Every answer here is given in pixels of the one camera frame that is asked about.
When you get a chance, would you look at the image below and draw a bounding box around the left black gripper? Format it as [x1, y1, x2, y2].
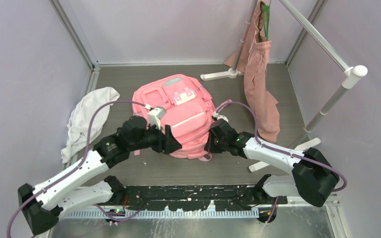
[128, 119, 181, 153]

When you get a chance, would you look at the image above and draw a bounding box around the pink student backpack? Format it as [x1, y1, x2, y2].
[132, 74, 217, 162]

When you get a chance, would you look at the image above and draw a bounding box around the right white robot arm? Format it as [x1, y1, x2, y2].
[205, 119, 342, 207]

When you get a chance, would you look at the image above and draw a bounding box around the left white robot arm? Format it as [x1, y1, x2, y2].
[17, 116, 182, 235]

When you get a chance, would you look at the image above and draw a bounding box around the pink hanging garment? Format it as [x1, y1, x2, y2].
[237, 0, 280, 143]

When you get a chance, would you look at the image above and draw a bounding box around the white cloth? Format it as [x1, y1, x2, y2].
[61, 87, 120, 164]

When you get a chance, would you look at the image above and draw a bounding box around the green clothes hanger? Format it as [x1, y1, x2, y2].
[259, 2, 270, 42]

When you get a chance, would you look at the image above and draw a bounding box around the white clothes rack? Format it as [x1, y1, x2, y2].
[199, 0, 369, 173]

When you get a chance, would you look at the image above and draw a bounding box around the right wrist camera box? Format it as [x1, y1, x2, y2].
[212, 111, 229, 122]

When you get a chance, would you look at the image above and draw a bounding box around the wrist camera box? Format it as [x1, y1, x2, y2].
[212, 111, 229, 122]
[148, 106, 166, 130]

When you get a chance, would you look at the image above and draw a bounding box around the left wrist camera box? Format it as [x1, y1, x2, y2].
[148, 106, 166, 130]

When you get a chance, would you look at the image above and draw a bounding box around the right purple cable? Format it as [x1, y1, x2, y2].
[213, 100, 348, 224]

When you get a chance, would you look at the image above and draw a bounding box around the purple cable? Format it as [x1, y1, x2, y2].
[213, 100, 348, 224]
[6, 100, 153, 238]

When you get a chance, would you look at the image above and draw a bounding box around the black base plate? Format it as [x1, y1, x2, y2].
[104, 185, 275, 212]

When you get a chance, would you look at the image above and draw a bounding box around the white perforated cable rail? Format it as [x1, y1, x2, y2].
[67, 207, 259, 219]

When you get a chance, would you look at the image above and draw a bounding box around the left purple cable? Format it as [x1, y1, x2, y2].
[6, 100, 153, 238]

